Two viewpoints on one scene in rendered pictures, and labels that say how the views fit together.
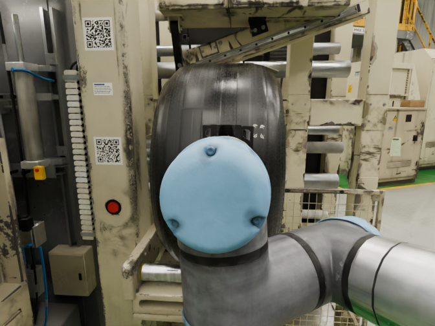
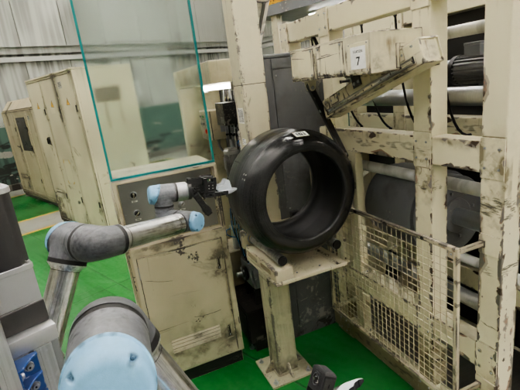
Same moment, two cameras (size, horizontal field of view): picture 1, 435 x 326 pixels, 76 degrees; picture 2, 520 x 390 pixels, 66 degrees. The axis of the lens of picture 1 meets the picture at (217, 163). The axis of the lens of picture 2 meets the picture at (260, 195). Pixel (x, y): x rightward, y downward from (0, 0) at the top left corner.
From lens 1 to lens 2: 1.59 m
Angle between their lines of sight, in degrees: 62
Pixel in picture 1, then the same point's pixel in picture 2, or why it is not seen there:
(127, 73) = (249, 135)
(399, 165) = not seen: outside the picture
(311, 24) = (384, 77)
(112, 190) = not seen: hidden behind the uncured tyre
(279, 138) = (253, 181)
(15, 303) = (218, 233)
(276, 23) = (365, 77)
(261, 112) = (248, 168)
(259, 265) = (159, 210)
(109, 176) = not seen: hidden behind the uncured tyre
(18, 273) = (221, 221)
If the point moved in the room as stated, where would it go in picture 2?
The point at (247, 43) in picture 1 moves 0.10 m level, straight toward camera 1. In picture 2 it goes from (350, 94) to (331, 97)
